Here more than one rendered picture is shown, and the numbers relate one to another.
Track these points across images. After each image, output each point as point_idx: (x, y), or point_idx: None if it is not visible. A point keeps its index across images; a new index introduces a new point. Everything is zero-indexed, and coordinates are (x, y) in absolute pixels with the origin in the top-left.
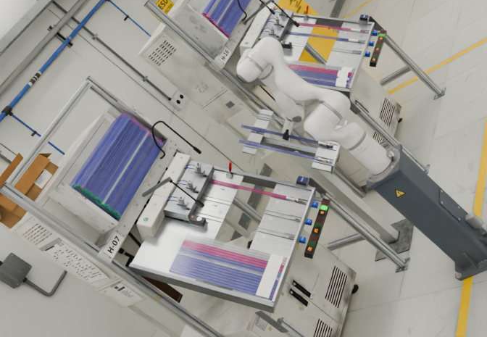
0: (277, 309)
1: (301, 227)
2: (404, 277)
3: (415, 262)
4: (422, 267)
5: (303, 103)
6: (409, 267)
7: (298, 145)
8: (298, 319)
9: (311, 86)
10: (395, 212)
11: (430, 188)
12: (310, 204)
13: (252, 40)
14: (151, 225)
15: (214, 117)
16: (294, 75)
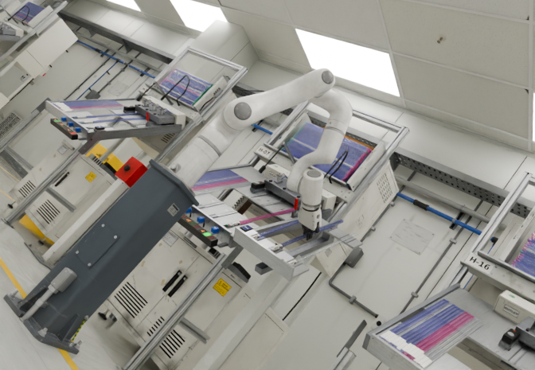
0: (170, 255)
1: (198, 211)
2: (111, 360)
3: (113, 368)
4: (100, 357)
5: (302, 181)
6: (115, 367)
7: (297, 252)
8: (156, 276)
9: (263, 94)
10: None
11: (124, 216)
12: (219, 230)
13: (516, 301)
14: (268, 165)
15: None
16: (283, 87)
